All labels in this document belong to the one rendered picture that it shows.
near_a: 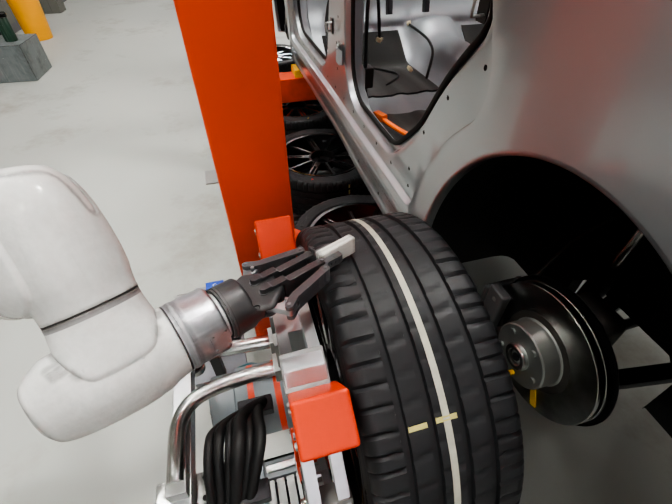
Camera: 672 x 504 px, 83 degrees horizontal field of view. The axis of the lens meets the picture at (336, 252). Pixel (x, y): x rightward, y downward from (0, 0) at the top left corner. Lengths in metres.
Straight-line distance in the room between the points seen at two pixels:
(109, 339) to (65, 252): 0.10
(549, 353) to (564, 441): 1.04
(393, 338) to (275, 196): 0.51
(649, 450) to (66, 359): 2.01
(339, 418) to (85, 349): 0.29
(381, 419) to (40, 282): 0.41
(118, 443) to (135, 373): 1.46
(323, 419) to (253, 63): 0.62
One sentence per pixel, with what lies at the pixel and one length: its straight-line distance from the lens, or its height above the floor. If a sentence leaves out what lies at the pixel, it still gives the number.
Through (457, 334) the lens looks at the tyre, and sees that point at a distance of 0.58.
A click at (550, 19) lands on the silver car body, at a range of 0.70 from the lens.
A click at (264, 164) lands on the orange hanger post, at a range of 0.88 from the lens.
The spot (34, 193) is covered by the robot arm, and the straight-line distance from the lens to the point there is 0.47.
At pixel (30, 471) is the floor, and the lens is 2.05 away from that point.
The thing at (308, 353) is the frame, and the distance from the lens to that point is 0.58.
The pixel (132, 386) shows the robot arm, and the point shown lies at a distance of 0.48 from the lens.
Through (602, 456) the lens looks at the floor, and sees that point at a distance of 1.99.
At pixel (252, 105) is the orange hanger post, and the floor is 1.30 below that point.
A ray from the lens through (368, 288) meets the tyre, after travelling 0.57.
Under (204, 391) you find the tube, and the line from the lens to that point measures 0.70.
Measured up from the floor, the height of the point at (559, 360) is 0.90.
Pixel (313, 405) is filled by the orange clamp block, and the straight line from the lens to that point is 0.50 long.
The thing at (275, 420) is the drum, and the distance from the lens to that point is 0.80.
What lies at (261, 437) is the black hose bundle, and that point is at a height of 1.04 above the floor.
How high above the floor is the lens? 1.61
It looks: 43 degrees down
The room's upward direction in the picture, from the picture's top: straight up
